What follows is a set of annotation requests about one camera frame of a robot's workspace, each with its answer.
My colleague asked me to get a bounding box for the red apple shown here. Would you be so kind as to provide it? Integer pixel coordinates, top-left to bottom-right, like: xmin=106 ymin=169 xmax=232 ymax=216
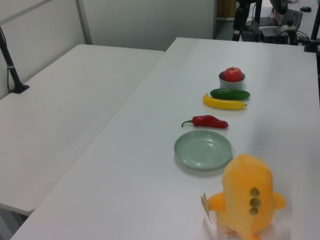
xmin=223 ymin=66 xmax=243 ymax=82

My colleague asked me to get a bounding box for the red chili pepper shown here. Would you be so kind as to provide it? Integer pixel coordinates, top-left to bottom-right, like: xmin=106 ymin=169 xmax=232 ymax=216
xmin=181 ymin=114 xmax=229 ymax=130

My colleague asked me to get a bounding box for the pale green plate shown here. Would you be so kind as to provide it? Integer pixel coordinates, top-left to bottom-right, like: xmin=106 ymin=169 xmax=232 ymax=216
xmin=174 ymin=129 xmax=233 ymax=171

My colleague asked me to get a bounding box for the yellow banana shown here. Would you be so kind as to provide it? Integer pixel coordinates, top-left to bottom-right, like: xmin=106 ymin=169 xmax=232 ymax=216
xmin=202 ymin=93 xmax=248 ymax=111

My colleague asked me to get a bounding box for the green cucumber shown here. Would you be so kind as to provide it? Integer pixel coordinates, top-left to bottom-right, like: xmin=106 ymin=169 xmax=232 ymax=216
xmin=209 ymin=88 xmax=251 ymax=101

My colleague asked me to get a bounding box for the grey round bowl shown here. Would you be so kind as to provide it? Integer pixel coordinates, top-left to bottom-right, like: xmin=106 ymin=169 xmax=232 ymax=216
xmin=218 ymin=70 xmax=246 ymax=90

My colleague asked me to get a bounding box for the paper tag on plush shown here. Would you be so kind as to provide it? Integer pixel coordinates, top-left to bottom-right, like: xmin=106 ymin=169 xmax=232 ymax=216
xmin=199 ymin=192 xmax=213 ymax=225

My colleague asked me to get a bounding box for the white side table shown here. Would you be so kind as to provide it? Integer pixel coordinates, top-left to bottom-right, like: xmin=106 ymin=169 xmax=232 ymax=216
xmin=0 ymin=44 xmax=165 ymax=217

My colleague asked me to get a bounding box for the orange plush toy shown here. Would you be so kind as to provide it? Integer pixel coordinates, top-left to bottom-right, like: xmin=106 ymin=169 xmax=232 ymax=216
xmin=207 ymin=153 xmax=287 ymax=240

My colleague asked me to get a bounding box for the black box device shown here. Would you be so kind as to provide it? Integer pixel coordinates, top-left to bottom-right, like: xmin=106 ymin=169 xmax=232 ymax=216
xmin=259 ymin=25 xmax=288 ymax=45

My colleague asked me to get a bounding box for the black clamp stand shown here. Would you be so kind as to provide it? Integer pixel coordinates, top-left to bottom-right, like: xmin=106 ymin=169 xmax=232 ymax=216
xmin=303 ymin=14 xmax=320 ymax=53

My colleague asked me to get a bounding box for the dark grey keyboard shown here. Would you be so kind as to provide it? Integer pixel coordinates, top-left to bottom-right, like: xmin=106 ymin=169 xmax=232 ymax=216
xmin=278 ymin=9 xmax=304 ymax=32

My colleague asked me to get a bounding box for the black camera pole with base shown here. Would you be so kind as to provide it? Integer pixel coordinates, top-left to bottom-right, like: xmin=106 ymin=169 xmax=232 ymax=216
xmin=0 ymin=26 xmax=30 ymax=95

